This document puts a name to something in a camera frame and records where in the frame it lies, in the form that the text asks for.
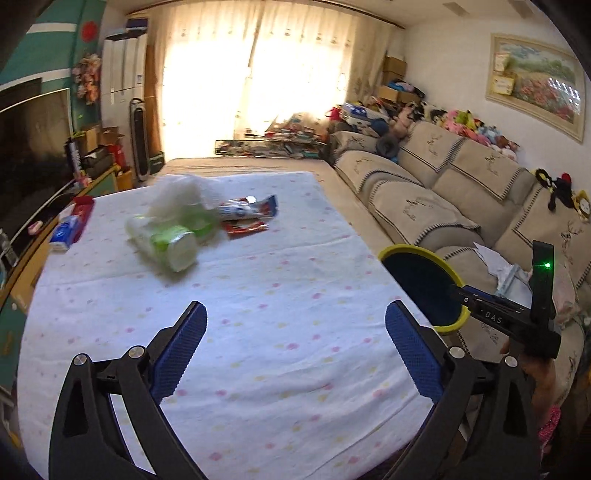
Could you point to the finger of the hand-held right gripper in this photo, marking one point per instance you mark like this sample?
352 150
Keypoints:
471 295

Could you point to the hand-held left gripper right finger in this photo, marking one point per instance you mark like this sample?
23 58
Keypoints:
411 346

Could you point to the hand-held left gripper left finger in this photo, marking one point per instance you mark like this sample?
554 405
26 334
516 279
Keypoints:
180 344

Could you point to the yellow-rimmed black trash bin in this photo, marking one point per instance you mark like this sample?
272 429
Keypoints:
420 281

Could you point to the green label plastic bottle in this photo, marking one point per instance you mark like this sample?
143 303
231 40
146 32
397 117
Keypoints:
168 244

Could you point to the clear green plastic cup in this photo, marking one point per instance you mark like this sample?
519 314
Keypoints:
203 226

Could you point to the red snack wrapper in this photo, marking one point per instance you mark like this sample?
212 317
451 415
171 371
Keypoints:
244 228

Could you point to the clear plastic bag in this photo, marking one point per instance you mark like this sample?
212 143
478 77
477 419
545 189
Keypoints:
184 196

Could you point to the blue white snack wrapper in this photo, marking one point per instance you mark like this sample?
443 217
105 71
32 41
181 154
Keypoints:
249 207

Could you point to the person's right hand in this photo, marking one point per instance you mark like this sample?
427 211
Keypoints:
542 378

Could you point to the white crumpled papers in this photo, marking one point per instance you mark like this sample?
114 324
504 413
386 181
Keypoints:
494 263

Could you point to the white dotted tablecloth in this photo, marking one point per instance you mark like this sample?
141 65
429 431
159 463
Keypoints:
277 323

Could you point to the beige sofa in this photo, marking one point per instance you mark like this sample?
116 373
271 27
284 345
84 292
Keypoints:
461 194

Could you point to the black yellow plush toy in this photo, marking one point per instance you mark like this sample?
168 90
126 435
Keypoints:
561 189

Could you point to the blue tissue pack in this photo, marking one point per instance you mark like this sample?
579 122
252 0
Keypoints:
64 235

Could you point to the beige floral bed sheet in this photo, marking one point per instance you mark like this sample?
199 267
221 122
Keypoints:
337 198

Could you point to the red pouch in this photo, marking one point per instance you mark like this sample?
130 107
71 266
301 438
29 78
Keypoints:
83 210

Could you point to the pile of plush toys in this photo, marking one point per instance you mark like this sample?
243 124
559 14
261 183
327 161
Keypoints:
475 129

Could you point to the grey round cushion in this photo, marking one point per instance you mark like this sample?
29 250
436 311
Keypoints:
388 146

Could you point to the small pink object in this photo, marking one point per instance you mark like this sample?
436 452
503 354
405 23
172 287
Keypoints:
36 228

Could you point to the tower fan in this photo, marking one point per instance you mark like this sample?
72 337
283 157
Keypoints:
140 138

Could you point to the blue white patterned bag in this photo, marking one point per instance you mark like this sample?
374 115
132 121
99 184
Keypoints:
358 112

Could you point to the black cylinder tube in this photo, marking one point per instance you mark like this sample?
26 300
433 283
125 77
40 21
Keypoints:
73 154

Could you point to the framed flower painting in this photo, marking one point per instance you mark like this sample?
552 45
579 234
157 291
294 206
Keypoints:
535 83

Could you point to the small open cardboard box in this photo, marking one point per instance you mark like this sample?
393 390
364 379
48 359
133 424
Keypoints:
92 138

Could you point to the large curved television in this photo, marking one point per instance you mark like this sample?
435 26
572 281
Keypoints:
32 161

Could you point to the stacked cardboard boxes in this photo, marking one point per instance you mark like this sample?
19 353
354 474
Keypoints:
395 71

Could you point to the white standing air conditioner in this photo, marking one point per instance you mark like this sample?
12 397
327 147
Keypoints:
122 78

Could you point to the cream embroidered curtains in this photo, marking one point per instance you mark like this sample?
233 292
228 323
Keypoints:
207 55

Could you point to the smaller black television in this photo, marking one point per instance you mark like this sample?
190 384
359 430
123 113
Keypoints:
18 92

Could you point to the artificial flower wall decoration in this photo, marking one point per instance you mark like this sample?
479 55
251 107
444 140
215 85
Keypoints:
87 78

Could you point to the red round wall ornament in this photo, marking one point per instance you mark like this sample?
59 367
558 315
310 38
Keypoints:
87 32

